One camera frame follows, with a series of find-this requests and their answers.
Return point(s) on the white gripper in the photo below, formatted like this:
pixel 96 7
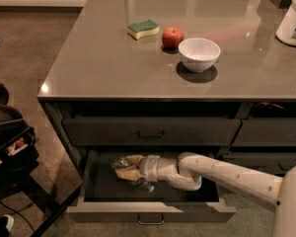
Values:
pixel 148 168

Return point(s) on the clear plastic water bottle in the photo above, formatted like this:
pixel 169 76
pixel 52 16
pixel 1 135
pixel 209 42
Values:
pixel 142 184

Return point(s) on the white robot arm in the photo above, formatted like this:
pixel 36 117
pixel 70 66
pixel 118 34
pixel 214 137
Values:
pixel 186 172

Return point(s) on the open middle grey drawer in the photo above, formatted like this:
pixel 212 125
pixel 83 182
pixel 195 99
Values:
pixel 105 197

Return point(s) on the top left grey drawer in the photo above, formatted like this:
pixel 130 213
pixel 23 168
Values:
pixel 100 131

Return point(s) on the top right grey drawer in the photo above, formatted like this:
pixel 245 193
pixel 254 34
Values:
pixel 266 132

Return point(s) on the middle right grey drawer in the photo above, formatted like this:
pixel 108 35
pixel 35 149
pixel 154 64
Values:
pixel 272 163

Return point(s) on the black cart with items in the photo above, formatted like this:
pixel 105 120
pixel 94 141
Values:
pixel 18 157

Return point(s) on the white bowl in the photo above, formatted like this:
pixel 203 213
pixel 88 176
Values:
pixel 197 54

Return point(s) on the red apple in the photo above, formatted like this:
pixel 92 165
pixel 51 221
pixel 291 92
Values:
pixel 172 37

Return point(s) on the green yellow sponge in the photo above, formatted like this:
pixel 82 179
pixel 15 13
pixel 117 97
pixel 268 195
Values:
pixel 143 29

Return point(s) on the black white shoe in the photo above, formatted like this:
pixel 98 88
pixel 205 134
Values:
pixel 6 224

